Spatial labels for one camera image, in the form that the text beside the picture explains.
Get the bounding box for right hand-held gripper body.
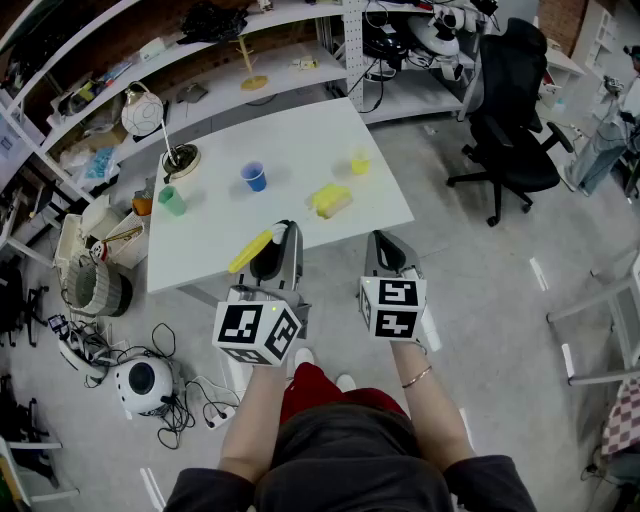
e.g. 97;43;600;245
358;267;442;353

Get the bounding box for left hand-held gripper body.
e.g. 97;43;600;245
212;284;312;369

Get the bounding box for person's left forearm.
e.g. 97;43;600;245
218;362;291;484

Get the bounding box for person's right forearm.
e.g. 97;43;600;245
389;339;476;471

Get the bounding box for blue plastic cup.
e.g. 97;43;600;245
240;160;268;193

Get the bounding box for green plastic cup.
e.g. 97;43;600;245
157;185;188;217

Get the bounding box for person's red trousers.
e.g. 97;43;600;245
278;362;409;426

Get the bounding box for white round floor device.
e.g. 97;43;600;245
113;357;176;416

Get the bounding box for white slatted basket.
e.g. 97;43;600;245
102;212;147;270

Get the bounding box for grey woven basket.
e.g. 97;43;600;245
67;254;134;318

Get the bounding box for person's dark grey shirt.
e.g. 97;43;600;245
164;402;539;512

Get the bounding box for black office chair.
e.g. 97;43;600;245
446;17;575;228

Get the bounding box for long white shelf unit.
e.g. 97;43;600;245
0;0;351;201

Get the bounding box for wooden mug tree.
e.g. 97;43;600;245
229;34;269;92

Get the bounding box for grey flat pouch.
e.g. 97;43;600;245
177;83;209;104

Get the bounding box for white storage bin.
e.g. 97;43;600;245
53;213;84;269

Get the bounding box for bag of blue packets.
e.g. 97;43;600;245
84;147;119;180

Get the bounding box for white globe brass desk lamp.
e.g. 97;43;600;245
121;81;202;181

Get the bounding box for black helmet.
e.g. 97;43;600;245
363;29;407;64

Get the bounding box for white dome device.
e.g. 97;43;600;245
407;13;461;57

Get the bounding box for black plastic bag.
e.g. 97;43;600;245
178;2;249;45

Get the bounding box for pink checkered cloth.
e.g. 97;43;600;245
599;377;640;461

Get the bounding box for thin metal bracelet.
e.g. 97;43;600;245
401;364;434;390

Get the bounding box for tangle of black cables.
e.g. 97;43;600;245
64;319;241;451

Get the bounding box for white perforated-post shelf unit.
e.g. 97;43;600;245
342;0;494;124

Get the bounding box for white metal-frame table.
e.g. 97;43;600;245
546;249;640;387

